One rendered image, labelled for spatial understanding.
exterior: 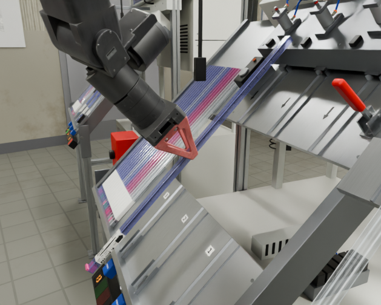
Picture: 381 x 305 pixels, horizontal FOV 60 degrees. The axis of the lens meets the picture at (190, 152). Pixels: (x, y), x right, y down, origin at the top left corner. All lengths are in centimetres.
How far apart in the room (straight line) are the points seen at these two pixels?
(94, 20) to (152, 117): 15
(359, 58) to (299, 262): 32
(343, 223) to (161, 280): 31
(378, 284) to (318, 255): 45
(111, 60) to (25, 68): 366
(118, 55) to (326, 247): 36
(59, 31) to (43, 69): 367
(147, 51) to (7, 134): 371
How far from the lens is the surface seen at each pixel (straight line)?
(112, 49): 42
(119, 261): 69
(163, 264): 61
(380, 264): 98
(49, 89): 413
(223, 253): 53
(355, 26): 63
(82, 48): 40
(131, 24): 48
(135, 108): 47
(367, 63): 58
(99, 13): 40
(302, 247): 44
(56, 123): 419
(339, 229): 48
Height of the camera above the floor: 113
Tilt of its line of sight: 18 degrees down
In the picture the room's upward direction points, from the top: straight up
